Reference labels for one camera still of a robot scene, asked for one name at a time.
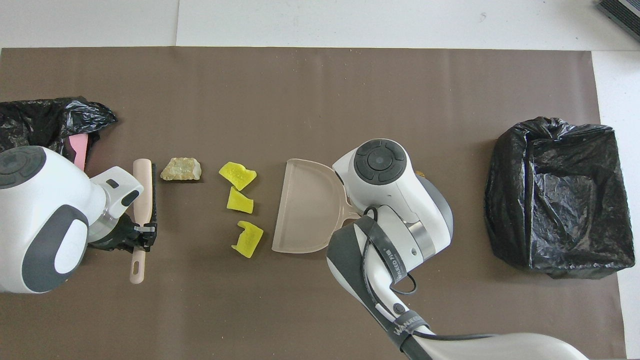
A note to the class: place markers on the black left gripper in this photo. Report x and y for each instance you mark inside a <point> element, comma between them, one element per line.
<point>111,237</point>

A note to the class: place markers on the beige plastic dustpan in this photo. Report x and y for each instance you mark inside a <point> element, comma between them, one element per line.
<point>305,210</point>

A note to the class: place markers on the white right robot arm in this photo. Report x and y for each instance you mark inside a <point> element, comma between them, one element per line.
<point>400,215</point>

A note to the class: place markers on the black bag lined trash bin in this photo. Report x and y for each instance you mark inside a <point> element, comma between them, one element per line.
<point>560,200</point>

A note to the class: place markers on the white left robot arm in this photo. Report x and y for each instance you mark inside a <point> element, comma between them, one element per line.
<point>50,210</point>

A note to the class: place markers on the brown table mat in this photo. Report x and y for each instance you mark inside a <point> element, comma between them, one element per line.
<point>300,100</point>

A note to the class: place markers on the beige striped toy bread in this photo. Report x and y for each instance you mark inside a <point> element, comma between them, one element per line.
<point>180,170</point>

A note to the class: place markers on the pink plastic bin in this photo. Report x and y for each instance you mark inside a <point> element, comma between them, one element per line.
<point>79,150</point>

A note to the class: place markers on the left black bag bin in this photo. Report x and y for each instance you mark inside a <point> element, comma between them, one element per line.
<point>40,120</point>

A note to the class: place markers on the notched yellow sponge piece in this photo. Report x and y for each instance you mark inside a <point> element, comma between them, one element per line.
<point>248,239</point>

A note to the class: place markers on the beige hand brush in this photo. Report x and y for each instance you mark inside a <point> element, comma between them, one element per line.
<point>142,190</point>

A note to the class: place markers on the dark ribbed object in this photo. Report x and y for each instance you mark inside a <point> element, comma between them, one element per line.
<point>625,12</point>

